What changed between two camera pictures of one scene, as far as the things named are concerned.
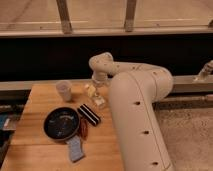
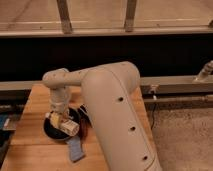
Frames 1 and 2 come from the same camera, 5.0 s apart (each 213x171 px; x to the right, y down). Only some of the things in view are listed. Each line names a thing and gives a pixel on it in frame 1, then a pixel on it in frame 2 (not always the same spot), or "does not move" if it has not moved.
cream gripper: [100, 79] to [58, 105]
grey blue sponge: [75, 148] does not move
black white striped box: [89, 115] does not move
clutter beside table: [9, 118] does not move
